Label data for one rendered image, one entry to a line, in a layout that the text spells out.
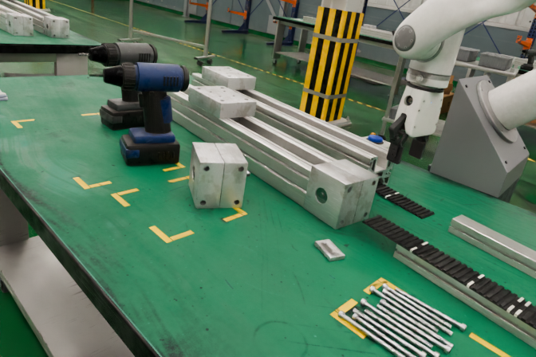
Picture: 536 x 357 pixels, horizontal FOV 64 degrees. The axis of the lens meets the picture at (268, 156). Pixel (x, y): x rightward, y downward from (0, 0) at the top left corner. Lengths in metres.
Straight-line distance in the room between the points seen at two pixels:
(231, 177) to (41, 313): 0.84
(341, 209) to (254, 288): 0.25
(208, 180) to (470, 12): 0.53
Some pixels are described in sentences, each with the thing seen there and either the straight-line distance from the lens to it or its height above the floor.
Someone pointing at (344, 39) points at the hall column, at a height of 0.85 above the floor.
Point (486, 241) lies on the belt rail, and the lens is 0.92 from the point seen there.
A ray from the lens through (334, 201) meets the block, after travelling 0.81.
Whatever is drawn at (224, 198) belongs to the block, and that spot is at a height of 0.80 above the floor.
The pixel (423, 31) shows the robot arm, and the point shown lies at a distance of 0.83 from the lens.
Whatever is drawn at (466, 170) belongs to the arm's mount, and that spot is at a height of 0.82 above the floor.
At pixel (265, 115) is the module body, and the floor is 0.84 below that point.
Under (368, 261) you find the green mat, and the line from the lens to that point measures 0.76.
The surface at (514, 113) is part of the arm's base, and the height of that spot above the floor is 0.98.
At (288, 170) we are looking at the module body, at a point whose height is 0.84.
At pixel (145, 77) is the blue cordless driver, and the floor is 0.97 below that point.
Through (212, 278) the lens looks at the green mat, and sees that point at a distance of 0.65.
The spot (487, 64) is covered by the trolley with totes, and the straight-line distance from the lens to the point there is 3.83.
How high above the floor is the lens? 1.18
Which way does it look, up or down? 21 degrees down
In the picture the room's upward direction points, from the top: 9 degrees clockwise
